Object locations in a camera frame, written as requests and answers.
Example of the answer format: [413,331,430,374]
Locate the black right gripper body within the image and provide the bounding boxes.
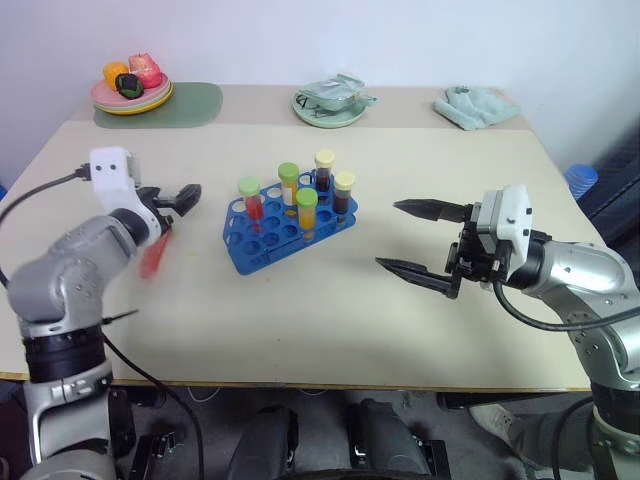
[444,201,512,292]

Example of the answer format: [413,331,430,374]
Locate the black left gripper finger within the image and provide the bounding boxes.
[160,202,198,235]
[158,183,203,207]

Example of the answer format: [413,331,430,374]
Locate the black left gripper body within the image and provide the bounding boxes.
[136,185,177,229]

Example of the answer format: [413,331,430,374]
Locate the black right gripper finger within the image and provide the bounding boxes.
[375,256,462,301]
[392,198,474,224]

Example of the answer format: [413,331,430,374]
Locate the red tube without green cap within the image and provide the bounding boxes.
[138,224,174,281]

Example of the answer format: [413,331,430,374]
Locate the brown tube with cream cap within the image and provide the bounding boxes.
[332,170,357,227]

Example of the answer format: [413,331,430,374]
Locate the yellow tube with green cap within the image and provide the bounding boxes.
[295,187,320,242]

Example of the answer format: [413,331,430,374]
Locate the red tube with green cap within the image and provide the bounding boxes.
[237,177,266,234]

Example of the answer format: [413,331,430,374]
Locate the blue test tube rack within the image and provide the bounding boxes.
[222,169,360,277]

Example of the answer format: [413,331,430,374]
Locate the labelled orange tube green cap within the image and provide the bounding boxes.
[277,162,301,208]

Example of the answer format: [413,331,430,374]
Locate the dark tube with yellow cap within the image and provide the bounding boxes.
[313,149,337,194]

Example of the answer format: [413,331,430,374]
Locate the green placemat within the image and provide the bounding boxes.
[92,82,224,131]

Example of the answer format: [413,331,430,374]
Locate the light green cloth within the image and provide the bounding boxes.
[433,85,522,132]

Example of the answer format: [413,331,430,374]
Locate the pink plate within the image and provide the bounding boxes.
[90,77,171,109]

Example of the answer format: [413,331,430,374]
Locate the dark toy ball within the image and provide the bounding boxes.
[114,73,147,100]

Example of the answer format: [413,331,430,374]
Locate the pink toy fruit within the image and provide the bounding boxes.
[126,53,164,90]

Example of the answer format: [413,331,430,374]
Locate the mint green plate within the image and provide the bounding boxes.
[292,89,368,129]

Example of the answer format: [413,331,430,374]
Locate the orange toy fruit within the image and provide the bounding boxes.
[102,61,129,92]

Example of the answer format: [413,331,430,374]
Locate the blue ribbed container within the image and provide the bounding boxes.
[563,163,601,202]

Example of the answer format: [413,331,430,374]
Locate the black eyeglasses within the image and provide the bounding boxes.
[295,94,327,121]

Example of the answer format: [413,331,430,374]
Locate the silver green foil bag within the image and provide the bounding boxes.
[298,73,366,112]

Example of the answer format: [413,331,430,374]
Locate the white shoe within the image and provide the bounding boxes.
[468,402,517,447]

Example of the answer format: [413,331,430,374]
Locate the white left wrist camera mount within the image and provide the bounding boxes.
[88,145,167,241]

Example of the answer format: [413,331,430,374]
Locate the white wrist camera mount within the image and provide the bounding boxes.
[474,184,534,262]
[88,145,167,241]

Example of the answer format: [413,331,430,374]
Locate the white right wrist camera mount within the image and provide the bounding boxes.
[474,184,534,262]

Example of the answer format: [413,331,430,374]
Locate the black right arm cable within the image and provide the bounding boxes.
[492,278,640,332]

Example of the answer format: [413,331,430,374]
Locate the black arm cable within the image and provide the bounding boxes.
[492,278,640,332]
[0,164,94,289]

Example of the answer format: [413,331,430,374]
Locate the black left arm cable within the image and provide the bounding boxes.
[0,164,94,289]

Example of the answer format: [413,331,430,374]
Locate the black cable under table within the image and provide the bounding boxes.
[101,333,205,480]

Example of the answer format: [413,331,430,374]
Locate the thin white cable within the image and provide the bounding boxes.
[188,385,224,404]

